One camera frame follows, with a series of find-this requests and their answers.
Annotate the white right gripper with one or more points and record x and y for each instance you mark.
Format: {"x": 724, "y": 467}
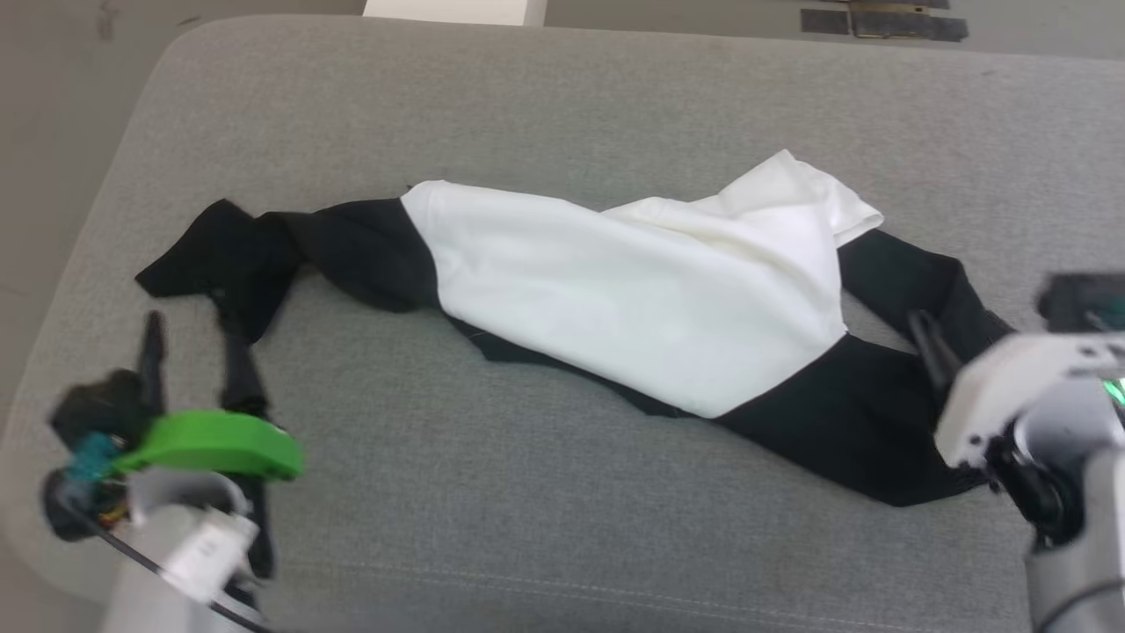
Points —
{"x": 1019, "y": 378}

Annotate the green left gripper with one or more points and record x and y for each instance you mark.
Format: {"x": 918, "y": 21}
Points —
{"x": 220, "y": 444}

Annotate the black and white shirt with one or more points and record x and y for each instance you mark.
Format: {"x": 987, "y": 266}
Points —
{"x": 615, "y": 299}

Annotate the grey fabric sofa cushion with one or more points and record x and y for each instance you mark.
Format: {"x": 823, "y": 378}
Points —
{"x": 527, "y": 105}

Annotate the white box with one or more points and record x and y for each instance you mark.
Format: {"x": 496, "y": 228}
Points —
{"x": 457, "y": 10}

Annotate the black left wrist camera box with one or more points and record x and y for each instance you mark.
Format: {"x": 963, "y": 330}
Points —
{"x": 101, "y": 404}

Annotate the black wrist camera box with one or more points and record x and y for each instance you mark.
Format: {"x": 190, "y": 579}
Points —
{"x": 101, "y": 404}
{"x": 1077, "y": 299}

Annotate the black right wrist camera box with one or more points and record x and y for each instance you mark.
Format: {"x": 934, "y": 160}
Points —
{"x": 1077, "y": 299}

